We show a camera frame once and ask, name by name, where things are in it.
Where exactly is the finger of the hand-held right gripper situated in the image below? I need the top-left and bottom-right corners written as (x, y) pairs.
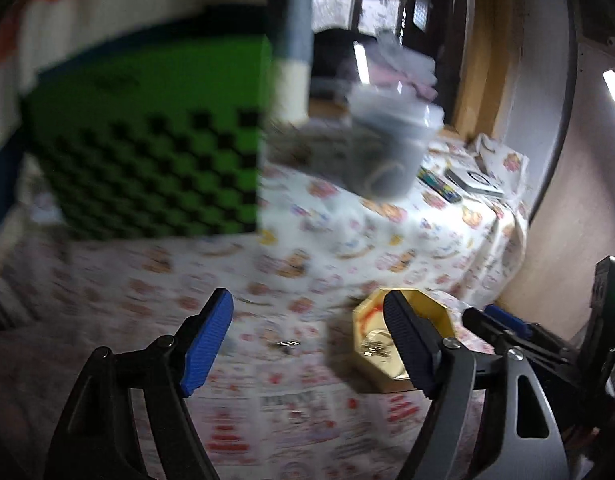
top-left (461, 307), bottom-right (583, 391)
top-left (484, 303), bottom-right (581, 356)

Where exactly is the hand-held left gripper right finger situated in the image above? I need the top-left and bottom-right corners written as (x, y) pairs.
top-left (382, 290), bottom-right (572, 480)

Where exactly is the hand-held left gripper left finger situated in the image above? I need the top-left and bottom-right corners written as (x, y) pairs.
top-left (50, 287), bottom-right (235, 480)

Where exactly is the yellow hexagonal box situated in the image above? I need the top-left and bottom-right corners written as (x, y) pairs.
top-left (351, 288), bottom-right (457, 393)

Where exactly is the patchwork print cloth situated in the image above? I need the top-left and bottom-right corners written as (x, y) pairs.
top-left (0, 280), bottom-right (493, 480)

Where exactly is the bear print cloth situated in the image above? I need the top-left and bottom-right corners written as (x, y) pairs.
top-left (0, 132), bottom-right (531, 321)

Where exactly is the white flat box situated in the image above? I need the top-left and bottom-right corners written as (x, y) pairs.
top-left (445, 167), bottom-right (506, 199)

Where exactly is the clear plastic jar white lid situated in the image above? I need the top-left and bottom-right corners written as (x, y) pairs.
top-left (340, 82), bottom-right (444, 198)

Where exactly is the green black checkered board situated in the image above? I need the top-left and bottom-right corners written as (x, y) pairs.
top-left (20, 35), bottom-right (275, 241)

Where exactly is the clear plastic bag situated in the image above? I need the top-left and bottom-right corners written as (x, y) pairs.
top-left (362, 30), bottom-right (438, 101)

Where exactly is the wooden window frame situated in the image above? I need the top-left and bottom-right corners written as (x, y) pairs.
top-left (437, 0), bottom-right (525, 146)

